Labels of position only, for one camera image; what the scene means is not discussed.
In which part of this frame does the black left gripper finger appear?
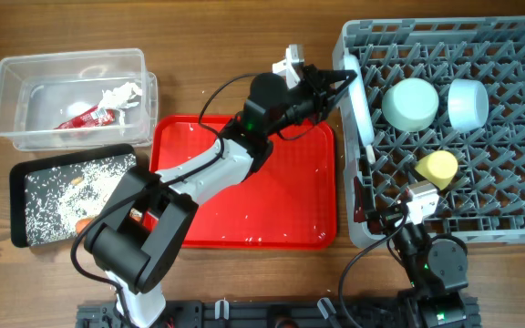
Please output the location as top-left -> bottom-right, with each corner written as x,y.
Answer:
318,70 -> 357,85
325,75 -> 357,115

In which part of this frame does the light blue plate with rice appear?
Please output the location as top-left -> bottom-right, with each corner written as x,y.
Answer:
343,55 -> 375,147

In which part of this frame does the mint green bowl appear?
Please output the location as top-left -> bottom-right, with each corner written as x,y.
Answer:
382,77 -> 439,132

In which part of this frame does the yellow plastic cup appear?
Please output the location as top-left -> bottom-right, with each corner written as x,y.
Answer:
415,150 -> 458,190

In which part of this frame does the light blue bowl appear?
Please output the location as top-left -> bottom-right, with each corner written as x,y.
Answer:
448,79 -> 489,133

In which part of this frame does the white tissue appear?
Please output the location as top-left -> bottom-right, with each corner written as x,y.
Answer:
97,82 -> 143,125

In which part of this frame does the red snack wrapper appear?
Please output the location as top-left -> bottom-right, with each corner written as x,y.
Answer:
57,106 -> 116,129

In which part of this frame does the orange carrot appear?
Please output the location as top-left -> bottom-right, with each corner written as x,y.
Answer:
75,217 -> 94,233

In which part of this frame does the white plastic spoon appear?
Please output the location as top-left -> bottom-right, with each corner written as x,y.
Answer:
365,145 -> 376,165

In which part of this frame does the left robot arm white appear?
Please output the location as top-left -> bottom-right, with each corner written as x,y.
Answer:
70,65 -> 358,327

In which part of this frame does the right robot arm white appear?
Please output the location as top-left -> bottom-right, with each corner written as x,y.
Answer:
338,180 -> 470,327

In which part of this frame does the grey dishwasher rack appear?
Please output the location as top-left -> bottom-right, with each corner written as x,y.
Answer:
332,16 -> 525,248

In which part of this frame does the red plastic tray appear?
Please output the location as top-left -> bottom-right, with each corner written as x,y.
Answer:
139,113 -> 338,252

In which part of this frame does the clear plastic bin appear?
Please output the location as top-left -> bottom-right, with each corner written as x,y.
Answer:
0,48 -> 159,151

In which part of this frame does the spilled rice pile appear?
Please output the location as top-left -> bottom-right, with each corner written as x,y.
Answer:
24,154 -> 137,246

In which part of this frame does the black bin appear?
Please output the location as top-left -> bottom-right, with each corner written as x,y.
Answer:
9,144 -> 136,248

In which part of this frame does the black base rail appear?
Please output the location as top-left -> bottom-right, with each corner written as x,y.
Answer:
76,295 -> 480,328

